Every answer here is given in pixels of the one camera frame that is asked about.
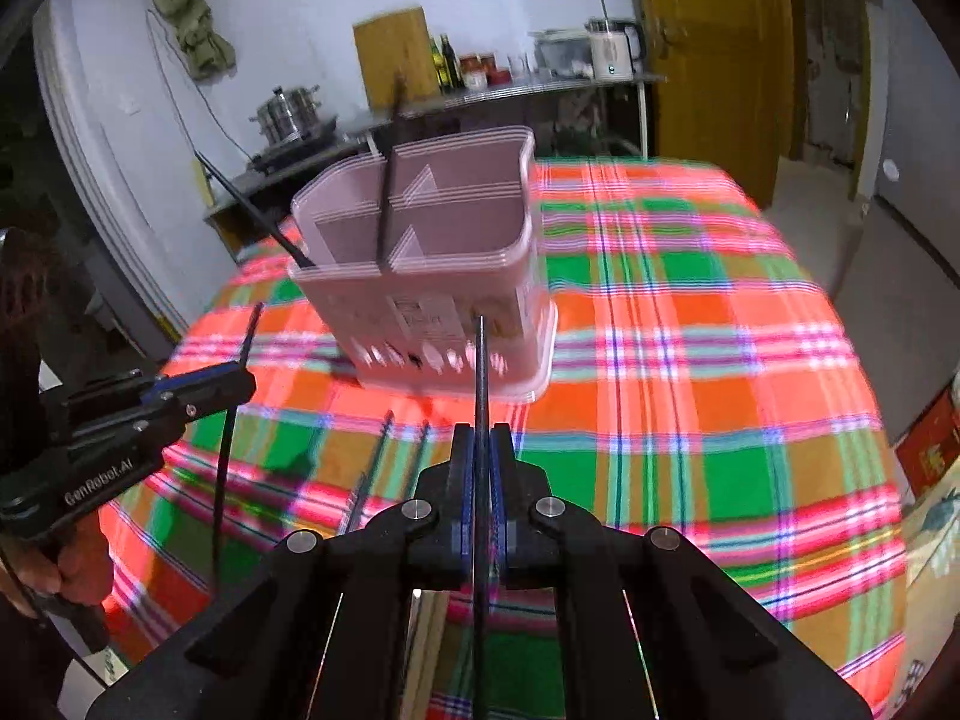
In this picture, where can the person's left hand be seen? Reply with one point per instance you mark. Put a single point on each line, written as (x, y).
(64, 566)

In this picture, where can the black induction cooker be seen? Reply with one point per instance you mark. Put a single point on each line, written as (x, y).
(292, 155)

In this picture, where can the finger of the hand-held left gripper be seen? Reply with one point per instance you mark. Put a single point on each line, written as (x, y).
(202, 381)
(217, 401)

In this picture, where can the green oil bottle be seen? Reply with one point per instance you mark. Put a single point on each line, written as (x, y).
(435, 67)

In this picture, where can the black chopstick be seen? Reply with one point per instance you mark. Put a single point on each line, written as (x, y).
(390, 165)
(420, 446)
(481, 390)
(255, 210)
(247, 345)
(382, 435)

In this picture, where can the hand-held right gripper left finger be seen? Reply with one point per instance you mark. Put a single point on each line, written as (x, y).
(465, 487)

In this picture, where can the red jar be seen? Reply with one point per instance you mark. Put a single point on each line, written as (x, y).
(474, 71)

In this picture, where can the green hanging cloth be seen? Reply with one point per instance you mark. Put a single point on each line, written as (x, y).
(195, 22)

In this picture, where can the wooden cutting board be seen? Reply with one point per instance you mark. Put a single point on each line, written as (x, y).
(394, 52)

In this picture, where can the yellow wooden door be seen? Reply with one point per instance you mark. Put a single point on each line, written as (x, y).
(705, 52)

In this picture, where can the pink plastic utensil basket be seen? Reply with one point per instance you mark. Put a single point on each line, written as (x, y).
(450, 270)

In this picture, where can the yellow wall socket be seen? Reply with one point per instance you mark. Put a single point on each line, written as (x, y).
(205, 184)

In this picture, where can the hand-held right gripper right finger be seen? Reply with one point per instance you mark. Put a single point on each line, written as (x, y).
(501, 487)

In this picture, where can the dark oil bottle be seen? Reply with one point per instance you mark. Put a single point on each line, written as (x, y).
(448, 64)

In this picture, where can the steel cooking pot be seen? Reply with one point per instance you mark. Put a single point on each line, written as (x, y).
(285, 116)

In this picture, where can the white electric kettle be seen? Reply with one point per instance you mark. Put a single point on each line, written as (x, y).
(611, 52)

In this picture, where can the round white wall switch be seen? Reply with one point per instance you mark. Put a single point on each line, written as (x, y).
(890, 169)

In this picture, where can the clear plastic container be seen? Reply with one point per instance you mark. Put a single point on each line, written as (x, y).
(562, 52)

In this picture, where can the plaid tablecloth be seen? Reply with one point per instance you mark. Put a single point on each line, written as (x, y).
(675, 390)

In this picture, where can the red cardboard box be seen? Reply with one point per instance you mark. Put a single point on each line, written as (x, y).
(930, 450)

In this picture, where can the person's left forearm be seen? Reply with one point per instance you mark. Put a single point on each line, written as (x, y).
(30, 667)

